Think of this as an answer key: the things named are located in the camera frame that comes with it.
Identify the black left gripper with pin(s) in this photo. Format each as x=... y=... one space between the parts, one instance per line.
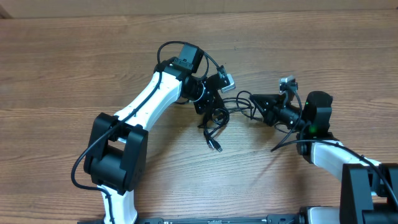
x=212 y=100

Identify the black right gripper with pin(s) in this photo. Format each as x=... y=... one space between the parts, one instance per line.
x=270 y=109

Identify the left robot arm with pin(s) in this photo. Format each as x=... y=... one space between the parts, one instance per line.
x=115 y=157

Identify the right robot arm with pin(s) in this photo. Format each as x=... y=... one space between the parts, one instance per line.
x=368 y=187

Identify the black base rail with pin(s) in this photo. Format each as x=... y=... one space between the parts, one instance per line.
x=269 y=219

